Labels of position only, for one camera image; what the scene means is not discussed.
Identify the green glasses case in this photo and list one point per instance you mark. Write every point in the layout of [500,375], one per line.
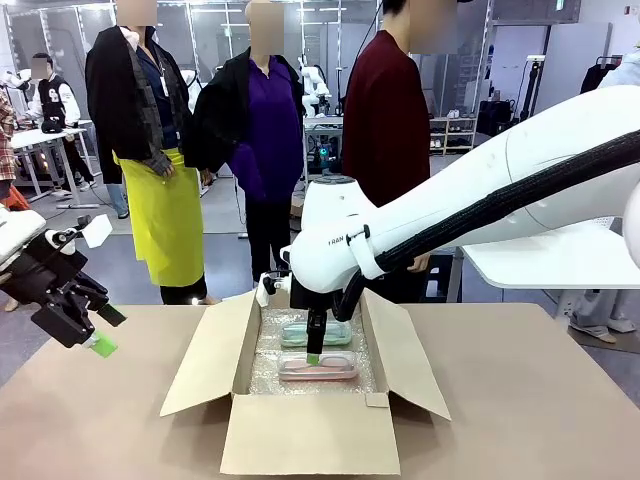
[337,334]

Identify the purple person right hand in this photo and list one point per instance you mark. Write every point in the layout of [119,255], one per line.
[207,177]

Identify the person in purple shirt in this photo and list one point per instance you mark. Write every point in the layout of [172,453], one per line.
[265,150]

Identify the maroon person left hand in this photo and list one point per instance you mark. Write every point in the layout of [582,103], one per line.
[420,262]

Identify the person in maroon sweater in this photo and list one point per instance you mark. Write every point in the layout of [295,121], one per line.
[385,130]

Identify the clear bubble wrap sheet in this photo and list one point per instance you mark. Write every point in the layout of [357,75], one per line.
[262,372]

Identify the shoe rack with shoes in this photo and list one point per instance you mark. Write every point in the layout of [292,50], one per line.
[452,131]

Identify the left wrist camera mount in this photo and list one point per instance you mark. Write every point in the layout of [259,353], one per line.
[97,231]

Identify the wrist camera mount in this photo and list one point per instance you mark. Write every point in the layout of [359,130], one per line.
[272,290]
[97,231]

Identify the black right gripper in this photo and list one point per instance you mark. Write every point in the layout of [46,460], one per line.
[307,301]

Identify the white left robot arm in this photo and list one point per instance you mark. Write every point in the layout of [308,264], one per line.
[17,232]

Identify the brown cardboard shipping box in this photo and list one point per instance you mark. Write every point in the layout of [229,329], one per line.
[310,440]

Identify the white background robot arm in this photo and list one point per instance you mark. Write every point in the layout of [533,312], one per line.
[315,85]

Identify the pink glasses case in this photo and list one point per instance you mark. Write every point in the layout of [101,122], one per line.
[335,370]

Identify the person in plaid shirt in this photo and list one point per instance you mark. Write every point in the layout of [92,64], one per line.
[6,145]

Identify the black hanging jacket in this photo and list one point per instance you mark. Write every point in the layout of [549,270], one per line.
[597,75]

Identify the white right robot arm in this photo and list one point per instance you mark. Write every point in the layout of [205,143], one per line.
[450,200]

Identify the black stand with white head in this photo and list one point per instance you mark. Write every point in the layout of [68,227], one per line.
[531,90]

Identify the white background desk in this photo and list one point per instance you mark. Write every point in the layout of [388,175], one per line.
[40,137]

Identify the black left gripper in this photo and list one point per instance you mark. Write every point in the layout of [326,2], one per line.
[55,295]

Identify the person in yellow apron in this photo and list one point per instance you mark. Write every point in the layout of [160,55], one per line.
[160,215]

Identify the person in varsity jacket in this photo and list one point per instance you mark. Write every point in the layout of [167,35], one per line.
[52,100]

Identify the white side table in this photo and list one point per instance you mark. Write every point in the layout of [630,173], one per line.
[555,260]

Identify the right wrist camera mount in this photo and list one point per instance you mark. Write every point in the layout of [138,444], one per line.
[272,290]

